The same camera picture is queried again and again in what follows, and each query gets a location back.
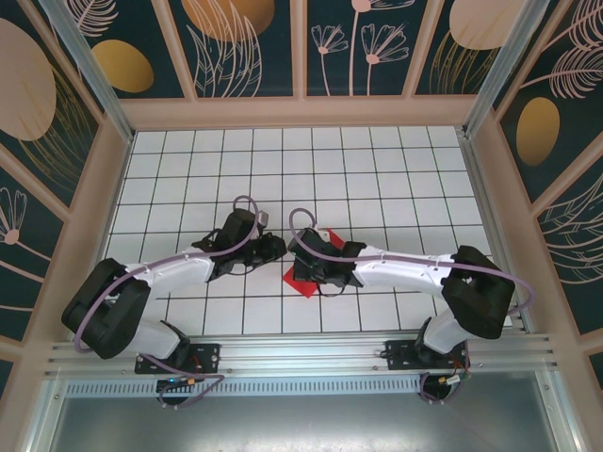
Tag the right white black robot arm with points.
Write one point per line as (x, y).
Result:
(400, 273)

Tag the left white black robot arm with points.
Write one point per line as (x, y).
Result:
(179, 270)

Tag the grey metal sheet shelf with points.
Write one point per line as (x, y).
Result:
(301, 424)

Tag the long aluminium mounting rail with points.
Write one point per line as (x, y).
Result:
(301, 350)

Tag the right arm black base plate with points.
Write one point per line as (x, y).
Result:
(400, 355)

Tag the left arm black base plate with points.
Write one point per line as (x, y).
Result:
(207, 355)

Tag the aluminium side rail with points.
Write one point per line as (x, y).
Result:
(494, 235)

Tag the aluminium corner post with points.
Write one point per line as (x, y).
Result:
(102, 92)
(500, 70)

